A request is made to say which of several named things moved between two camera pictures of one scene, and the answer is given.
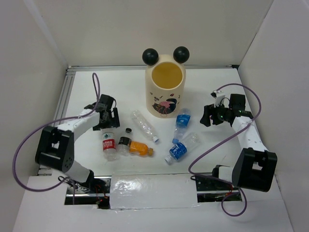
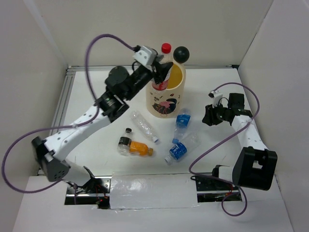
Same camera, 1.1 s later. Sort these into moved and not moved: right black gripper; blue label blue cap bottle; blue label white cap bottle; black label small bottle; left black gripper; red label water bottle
Moved: left black gripper; red label water bottle
Not moved: black label small bottle; right black gripper; blue label white cap bottle; blue label blue cap bottle
